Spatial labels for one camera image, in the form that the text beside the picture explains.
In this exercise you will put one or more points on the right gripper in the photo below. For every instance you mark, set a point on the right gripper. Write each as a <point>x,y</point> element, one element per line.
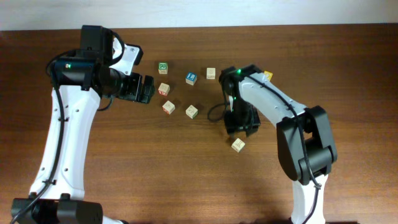
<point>250,126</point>

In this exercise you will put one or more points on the green edged wooden block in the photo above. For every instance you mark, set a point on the green edged wooden block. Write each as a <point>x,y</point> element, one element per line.
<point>191,111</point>

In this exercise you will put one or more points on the red edged wooden block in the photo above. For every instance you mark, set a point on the red edged wooden block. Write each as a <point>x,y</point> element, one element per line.
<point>168,107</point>

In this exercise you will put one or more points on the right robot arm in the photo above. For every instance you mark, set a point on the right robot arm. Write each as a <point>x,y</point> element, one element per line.
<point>305,145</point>

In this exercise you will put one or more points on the blue L wooden block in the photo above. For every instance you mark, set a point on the blue L wooden block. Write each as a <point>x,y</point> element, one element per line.
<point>191,78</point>

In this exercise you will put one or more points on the green R wooden block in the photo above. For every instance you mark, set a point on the green R wooden block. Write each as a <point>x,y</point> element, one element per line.
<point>163,68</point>

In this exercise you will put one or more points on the yellow O wooden block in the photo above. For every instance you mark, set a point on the yellow O wooden block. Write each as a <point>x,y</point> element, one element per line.
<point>268,75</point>

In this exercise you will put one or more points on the red letter wooden block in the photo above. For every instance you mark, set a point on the red letter wooden block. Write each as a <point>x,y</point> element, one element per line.
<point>164,89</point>

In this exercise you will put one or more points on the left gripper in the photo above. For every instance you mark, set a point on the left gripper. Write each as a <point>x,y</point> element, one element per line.
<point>132,90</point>

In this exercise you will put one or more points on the Y letter wooden block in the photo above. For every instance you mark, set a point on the Y letter wooden block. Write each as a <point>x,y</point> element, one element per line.
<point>238,144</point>

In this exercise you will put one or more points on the plain number wooden block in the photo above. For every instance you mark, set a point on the plain number wooden block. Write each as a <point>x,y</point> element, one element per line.
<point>210,73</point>

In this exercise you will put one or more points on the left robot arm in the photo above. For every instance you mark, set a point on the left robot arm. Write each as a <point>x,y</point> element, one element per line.
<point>102,67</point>

